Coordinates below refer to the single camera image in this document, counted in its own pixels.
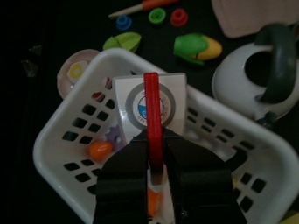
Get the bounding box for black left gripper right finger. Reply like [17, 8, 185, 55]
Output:
[163, 127, 248, 224]

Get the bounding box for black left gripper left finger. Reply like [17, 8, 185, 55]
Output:
[92, 129, 151, 224]

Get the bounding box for white toy iron red handle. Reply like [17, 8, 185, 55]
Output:
[111, 72, 188, 187]

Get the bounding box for orange toy piece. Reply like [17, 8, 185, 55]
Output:
[145, 186, 164, 218]

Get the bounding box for orange toy ball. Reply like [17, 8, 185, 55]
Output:
[88, 140, 116, 162]

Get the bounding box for purple toy gear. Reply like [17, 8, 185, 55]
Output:
[104, 124, 127, 153]

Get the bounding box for white plastic slotted basket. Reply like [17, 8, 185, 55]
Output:
[32, 47, 299, 224]

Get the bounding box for red toy piece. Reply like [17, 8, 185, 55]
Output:
[91, 76, 115, 102]

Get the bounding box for pink toy plate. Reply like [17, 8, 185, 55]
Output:
[56, 48, 101, 100]

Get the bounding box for toy fried egg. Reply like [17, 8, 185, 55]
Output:
[65, 60, 88, 82]

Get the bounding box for green toy leaf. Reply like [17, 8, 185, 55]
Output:
[101, 31, 143, 53]

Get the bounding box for green yellow toy corn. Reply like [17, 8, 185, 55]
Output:
[172, 32, 224, 67]

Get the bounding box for blue toy cap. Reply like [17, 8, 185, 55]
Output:
[115, 14, 133, 32]

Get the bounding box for green toy cap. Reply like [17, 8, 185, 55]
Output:
[147, 7, 167, 25]

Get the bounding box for red toy rings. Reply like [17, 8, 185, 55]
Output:
[169, 7, 189, 28]

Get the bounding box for white kettle dark handle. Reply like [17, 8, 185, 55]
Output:
[211, 23, 299, 128]

